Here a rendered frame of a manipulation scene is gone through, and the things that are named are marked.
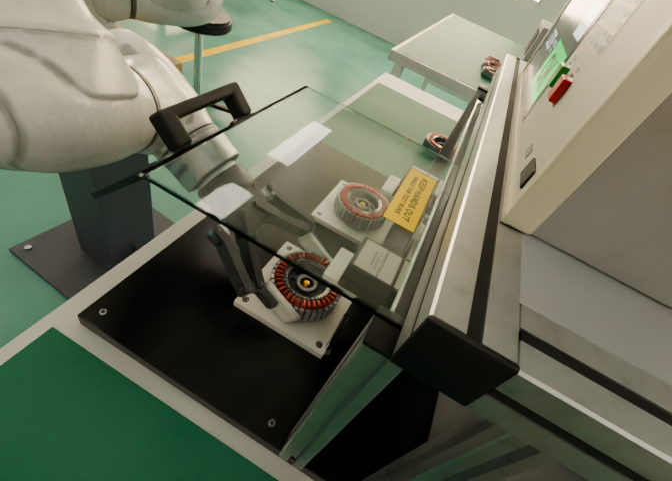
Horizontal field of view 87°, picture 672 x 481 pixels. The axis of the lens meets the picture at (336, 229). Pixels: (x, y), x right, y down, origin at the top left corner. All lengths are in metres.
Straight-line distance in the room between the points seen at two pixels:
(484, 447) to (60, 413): 0.44
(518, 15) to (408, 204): 4.80
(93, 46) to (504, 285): 0.37
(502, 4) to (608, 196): 4.84
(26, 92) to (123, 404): 0.34
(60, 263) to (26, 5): 1.28
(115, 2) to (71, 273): 0.93
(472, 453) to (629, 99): 0.23
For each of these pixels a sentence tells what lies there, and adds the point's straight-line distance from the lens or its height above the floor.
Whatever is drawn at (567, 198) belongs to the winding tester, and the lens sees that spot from 0.26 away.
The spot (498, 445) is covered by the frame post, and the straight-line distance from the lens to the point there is 0.27.
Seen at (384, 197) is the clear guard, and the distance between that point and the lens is 0.31.
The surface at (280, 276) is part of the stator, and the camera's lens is 0.53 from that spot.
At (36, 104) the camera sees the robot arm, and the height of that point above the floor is 1.06.
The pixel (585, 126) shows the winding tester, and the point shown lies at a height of 1.19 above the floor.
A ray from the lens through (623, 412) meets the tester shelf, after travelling 0.22.
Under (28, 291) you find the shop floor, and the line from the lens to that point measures 1.58.
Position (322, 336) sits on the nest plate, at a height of 0.78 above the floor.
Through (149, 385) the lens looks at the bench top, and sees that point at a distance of 0.53.
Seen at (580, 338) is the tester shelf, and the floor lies 1.11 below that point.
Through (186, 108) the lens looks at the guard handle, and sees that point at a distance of 0.36.
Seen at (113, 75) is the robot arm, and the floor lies 1.06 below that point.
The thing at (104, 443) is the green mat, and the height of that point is 0.75.
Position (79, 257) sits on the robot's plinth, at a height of 0.02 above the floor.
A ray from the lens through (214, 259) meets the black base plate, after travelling 0.60.
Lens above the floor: 1.24
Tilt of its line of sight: 42 degrees down
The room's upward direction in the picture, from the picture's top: 23 degrees clockwise
